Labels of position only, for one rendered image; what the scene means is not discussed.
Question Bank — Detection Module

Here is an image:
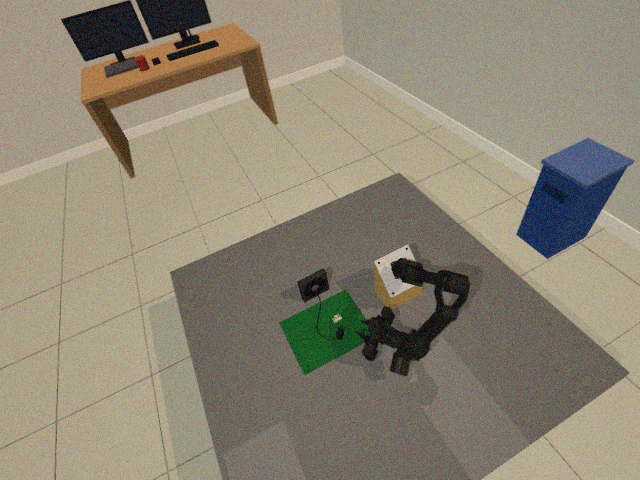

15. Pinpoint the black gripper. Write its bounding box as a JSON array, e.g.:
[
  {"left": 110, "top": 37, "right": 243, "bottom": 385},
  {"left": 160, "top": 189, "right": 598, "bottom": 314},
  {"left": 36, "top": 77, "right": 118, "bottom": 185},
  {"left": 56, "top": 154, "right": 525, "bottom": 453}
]
[{"left": 356, "top": 307, "right": 399, "bottom": 362}]

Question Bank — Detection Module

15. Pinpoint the green circuit board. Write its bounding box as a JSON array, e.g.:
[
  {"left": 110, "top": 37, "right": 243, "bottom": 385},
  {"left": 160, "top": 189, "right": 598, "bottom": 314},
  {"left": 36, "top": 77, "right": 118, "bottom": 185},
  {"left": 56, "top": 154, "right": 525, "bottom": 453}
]
[{"left": 279, "top": 289, "right": 370, "bottom": 375}]

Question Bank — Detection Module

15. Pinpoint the black cable with plug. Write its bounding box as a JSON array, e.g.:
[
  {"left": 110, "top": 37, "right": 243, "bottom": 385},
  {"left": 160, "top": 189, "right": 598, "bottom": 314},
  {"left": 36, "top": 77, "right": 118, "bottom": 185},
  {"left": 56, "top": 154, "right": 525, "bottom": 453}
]
[{"left": 317, "top": 327, "right": 344, "bottom": 341}]

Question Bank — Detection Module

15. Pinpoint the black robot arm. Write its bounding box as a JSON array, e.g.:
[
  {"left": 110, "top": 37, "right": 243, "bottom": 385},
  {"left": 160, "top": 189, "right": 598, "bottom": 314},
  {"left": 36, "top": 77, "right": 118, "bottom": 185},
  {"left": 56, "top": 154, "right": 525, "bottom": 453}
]
[{"left": 368, "top": 258, "right": 470, "bottom": 376}]

